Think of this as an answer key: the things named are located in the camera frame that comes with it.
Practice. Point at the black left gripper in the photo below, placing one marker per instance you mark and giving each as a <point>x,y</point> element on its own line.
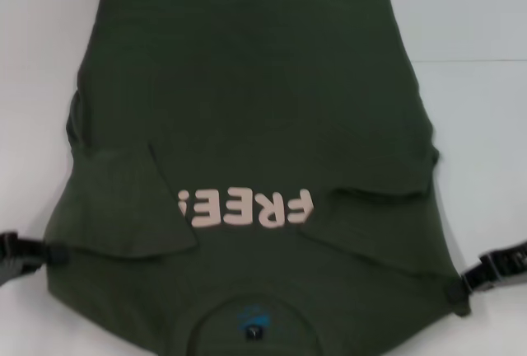
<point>16,261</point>

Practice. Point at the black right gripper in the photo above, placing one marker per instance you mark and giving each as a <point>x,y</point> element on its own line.
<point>516,265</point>

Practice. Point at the dark green FREE! t-shirt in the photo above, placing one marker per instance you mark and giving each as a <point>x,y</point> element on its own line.
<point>255,146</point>

